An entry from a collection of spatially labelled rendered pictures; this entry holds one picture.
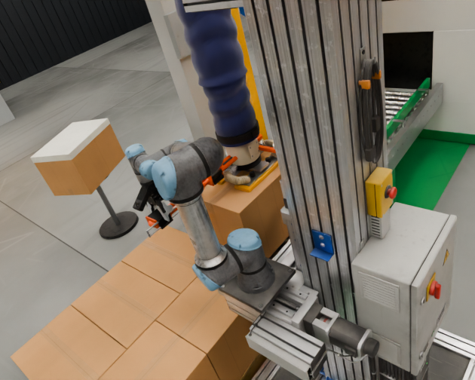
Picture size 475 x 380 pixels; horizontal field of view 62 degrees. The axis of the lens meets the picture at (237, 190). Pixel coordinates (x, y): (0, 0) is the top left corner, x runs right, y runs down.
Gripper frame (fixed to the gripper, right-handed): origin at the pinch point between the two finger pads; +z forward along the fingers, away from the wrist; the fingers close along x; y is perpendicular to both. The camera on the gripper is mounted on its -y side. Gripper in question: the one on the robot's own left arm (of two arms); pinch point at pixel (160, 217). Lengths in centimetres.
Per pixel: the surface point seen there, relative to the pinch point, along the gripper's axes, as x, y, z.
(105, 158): 179, 66, 46
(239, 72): -10, 60, -42
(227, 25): -11, 60, -63
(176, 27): 91, 117, -47
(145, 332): 19, -26, 66
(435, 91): -31, 265, 60
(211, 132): 96, 122, 39
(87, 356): 37, -53, 66
